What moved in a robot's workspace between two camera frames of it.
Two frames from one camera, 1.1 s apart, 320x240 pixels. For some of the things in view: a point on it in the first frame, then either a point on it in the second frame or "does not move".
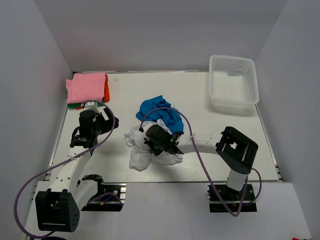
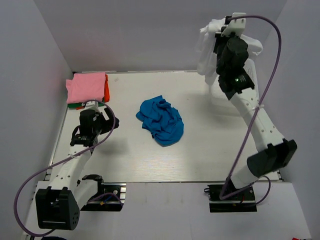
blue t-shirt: (173, 120) does not move
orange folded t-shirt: (107, 95) does not move
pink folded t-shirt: (85, 87) does not move
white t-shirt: (142, 156) -> (207, 60)
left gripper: (108, 124) does not move
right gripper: (149, 141) -> (220, 39)
